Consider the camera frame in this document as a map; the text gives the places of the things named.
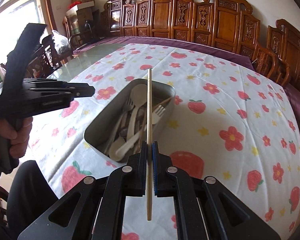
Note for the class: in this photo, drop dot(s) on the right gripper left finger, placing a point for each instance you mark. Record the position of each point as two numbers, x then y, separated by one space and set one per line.
93 208

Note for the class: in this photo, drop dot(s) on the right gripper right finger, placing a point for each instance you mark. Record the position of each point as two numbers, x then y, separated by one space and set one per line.
205 208

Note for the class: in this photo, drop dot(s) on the large cream serving spoon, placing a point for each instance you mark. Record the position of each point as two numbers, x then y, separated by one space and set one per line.
138 96

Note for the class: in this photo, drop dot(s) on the person's left hand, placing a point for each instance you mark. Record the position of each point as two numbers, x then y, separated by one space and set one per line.
19 140

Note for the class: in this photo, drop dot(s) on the dark wooden chair left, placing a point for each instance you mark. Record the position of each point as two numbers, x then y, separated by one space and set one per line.
34 57

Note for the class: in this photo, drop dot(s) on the metal rectangular tray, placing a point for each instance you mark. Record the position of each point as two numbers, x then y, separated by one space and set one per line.
117 131

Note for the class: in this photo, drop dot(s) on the strawberry flower tablecloth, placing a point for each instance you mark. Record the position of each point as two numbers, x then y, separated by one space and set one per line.
227 121

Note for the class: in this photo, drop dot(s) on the stacked cardboard boxes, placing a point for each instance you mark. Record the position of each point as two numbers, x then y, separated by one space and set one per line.
79 17

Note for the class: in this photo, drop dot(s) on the carved wooden long sofa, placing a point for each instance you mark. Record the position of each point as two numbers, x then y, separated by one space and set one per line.
228 25

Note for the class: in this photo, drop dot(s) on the carved wooden armchair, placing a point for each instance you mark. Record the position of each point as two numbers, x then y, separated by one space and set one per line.
284 41

